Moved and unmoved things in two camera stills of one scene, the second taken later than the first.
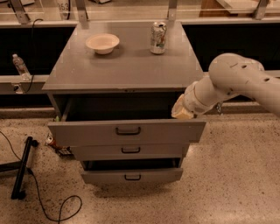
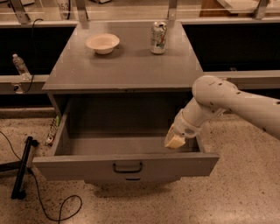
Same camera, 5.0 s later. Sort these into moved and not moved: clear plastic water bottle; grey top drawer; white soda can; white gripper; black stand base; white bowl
Moved: grey top drawer; white gripper
Not moved: white soda can; black stand base; clear plastic water bottle; white bowl
